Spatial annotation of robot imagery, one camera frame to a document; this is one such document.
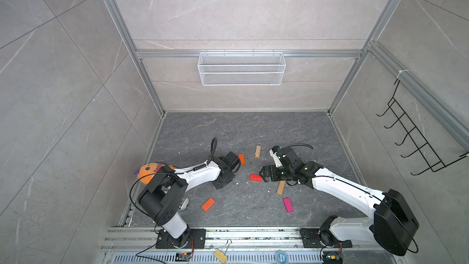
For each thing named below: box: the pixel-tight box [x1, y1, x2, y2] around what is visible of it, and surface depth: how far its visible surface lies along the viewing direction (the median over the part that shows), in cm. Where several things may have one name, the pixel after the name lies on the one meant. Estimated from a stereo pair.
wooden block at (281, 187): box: [277, 180, 286, 195], surface depth 87 cm
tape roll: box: [277, 253, 288, 264], surface depth 71 cm
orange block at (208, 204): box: [201, 196, 216, 213], surface depth 83 cm
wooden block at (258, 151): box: [255, 145, 262, 159], surface depth 102 cm
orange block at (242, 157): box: [238, 154, 247, 166], surface depth 99 cm
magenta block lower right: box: [282, 197, 294, 213], surface depth 84 cm
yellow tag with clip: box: [213, 238, 233, 264], surface depth 71 cm
